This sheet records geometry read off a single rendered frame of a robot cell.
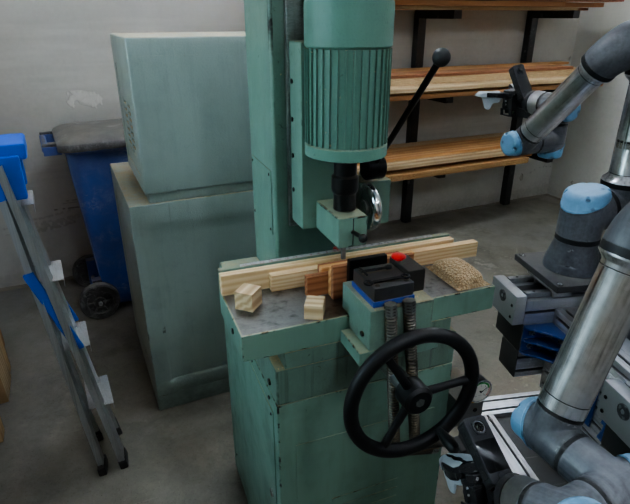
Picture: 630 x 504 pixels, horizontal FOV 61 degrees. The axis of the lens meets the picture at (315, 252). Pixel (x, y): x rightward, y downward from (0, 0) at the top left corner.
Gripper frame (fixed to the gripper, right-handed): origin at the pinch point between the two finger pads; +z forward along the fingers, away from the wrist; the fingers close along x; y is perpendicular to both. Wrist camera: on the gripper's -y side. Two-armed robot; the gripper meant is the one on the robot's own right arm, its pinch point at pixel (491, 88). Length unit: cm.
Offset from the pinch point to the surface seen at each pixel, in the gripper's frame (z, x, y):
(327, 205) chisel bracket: -46, -86, 5
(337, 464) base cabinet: -67, -101, 61
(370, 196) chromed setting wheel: -42, -73, 8
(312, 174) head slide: -42, -87, -2
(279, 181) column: -32, -93, 1
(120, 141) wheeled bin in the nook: 113, -120, 14
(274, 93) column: -32, -90, -19
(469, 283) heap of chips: -67, -63, 24
